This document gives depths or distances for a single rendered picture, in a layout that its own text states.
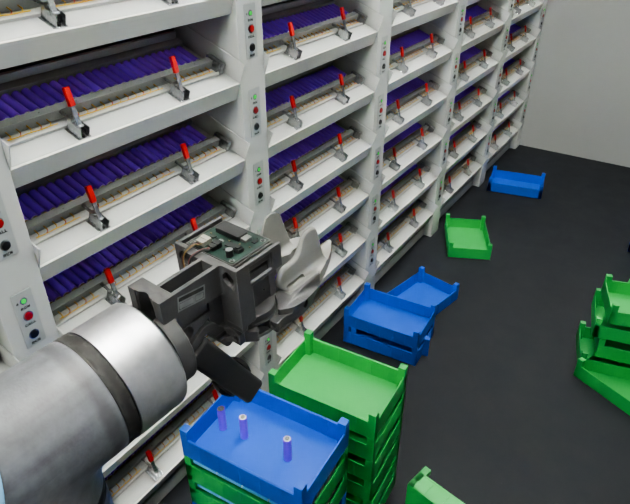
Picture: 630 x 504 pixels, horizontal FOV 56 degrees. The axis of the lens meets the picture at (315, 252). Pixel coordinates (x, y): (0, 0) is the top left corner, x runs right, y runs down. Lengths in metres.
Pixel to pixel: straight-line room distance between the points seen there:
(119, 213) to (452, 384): 1.38
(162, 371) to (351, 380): 1.21
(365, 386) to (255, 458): 0.40
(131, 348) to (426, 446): 1.66
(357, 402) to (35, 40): 1.07
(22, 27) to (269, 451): 0.94
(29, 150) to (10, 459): 0.82
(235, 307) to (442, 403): 1.72
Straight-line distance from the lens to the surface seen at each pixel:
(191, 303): 0.45
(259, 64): 1.53
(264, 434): 1.38
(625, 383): 2.44
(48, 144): 1.18
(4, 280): 1.17
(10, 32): 1.12
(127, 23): 1.23
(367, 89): 2.09
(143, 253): 1.46
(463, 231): 3.14
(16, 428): 0.40
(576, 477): 2.07
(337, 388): 1.59
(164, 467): 1.80
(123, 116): 1.27
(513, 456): 2.06
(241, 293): 0.46
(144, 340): 0.42
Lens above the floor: 1.53
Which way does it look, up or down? 32 degrees down
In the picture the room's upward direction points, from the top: straight up
